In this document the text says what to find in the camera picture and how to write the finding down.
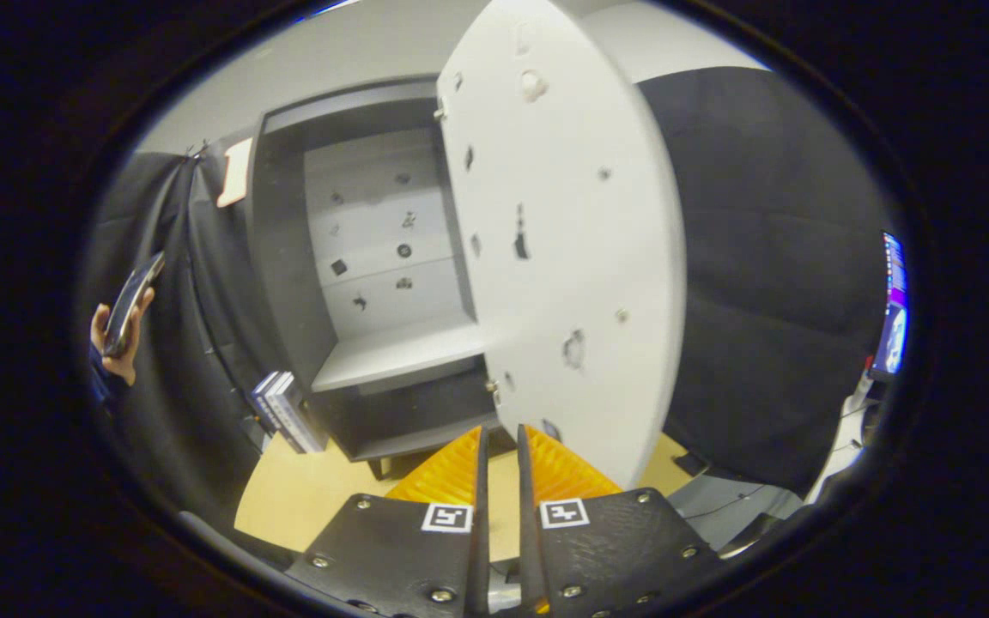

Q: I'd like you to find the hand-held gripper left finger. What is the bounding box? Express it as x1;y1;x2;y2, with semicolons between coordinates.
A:
284;427;491;618

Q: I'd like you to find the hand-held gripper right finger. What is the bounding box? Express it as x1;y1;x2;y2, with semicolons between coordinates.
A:
517;424;724;618

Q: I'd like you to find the white cabinet door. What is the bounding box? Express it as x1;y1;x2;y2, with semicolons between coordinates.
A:
436;0;689;490

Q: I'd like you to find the dark smartphone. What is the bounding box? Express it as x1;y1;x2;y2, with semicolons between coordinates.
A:
104;251;167;357

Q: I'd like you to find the white and blue book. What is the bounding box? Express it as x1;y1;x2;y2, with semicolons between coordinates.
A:
267;373;328;454
252;371;302;451

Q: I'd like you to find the dark grey cabinet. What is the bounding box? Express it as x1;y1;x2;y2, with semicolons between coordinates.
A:
246;77;517;482

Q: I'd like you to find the black backdrop cloth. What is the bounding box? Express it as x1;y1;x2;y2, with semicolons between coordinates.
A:
78;67;899;499

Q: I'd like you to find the computer monitor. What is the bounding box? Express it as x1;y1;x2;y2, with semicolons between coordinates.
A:
868;232;909;383

